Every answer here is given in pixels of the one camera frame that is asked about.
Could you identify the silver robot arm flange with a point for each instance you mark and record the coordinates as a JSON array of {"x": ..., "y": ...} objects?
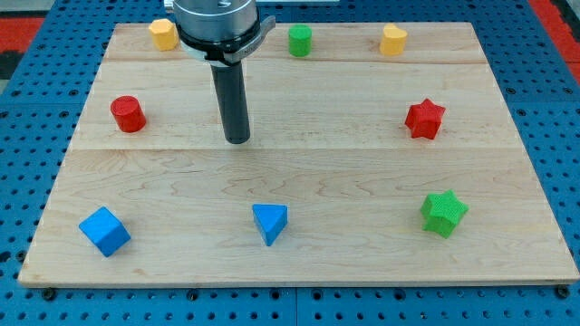
[{"x": 219, "y": 32}]

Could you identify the red star block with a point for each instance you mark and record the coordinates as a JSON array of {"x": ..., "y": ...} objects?
[{"x": 424, "y": 119}]

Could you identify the green star block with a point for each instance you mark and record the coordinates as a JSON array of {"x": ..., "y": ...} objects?
[{"x": 442, "y": 212}]

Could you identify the yellow heart block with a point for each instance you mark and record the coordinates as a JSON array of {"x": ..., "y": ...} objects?
[{"x": 393, "y": 40}]

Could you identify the blue triangle block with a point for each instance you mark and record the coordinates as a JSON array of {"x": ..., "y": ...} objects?
[{"x": 270, "y": 220}]

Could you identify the light wooden board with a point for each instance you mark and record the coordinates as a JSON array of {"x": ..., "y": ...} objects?
[{"x": 328, "y": 140}]

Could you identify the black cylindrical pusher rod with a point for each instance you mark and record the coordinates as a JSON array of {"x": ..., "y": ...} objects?
[{"x": 232, "y": 102}]

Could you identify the green cylinder block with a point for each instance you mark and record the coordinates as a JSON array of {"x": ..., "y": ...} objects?
[{"x": 299, "y": 40}]

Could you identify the red cylinder block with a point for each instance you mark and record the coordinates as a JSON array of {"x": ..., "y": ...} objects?
[{"x": 127, "y": 112}]

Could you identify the yellow hexagon block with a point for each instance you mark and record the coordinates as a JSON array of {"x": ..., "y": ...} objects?
[{"x": 163, "y": 34}]

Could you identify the blue cube block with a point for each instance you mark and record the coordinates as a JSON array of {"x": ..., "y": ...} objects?
[{"x": 105, "y": 231}]

